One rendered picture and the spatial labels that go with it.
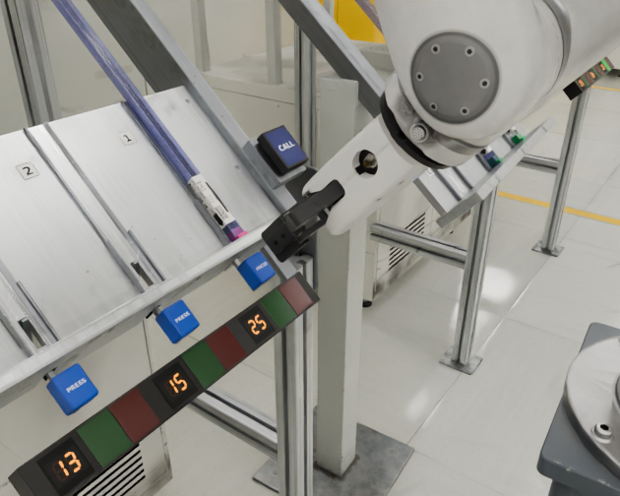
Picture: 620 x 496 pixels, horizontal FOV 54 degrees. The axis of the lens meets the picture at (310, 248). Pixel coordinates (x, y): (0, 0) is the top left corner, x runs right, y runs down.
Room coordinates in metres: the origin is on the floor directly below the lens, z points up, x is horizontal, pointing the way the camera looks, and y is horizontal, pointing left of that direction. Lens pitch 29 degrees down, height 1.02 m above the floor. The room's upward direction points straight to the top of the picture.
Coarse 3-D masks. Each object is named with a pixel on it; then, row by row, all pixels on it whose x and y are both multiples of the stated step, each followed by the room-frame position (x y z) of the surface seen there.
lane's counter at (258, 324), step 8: (248, 312) 0.50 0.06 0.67; (256, 312) 0.51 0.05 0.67; (240, 320) 0.49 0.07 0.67; (248, 320) 0.49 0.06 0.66; (256, 320) 0.50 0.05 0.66; (264, 320) 0.50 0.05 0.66; (248, 328) 0.49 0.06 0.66; (256, 328) 0.49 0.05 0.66; (264, 328) 0.49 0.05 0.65; (272, 328) 0.50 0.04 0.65; (256, 336) 0.48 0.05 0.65; (264, 336) 0.49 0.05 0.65
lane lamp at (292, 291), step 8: (288, 280) 0.56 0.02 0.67; (296, 280) 0.56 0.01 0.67; (280, 288) 0.54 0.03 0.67; (288, 288) 0.55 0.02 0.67; (296, 288) 0.55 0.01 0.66; (288, 296) 0.54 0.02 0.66; (296, 296) 0.55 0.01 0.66; (304, 296) 0.55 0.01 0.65; (296, 304) 0.54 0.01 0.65; (304, 304) 0.54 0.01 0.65; (296, 312) 0.53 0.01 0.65
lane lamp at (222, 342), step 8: (224, 328) 0.47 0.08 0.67; (216, 336) 0.46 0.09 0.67; (224, 336) 0.47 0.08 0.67; (232, 336) 0.47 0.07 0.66; (216, 344) 0.45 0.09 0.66; (224, 344) 0.46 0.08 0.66; (232, 344) 0.46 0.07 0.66; (216, 352) 0.45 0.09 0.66; (224, 352) 0.45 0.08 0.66; (232, 352) 0.46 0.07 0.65; (240, 352) 0.46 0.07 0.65; (224, 360) 0.45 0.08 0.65; (232, 360) 0.45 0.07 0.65
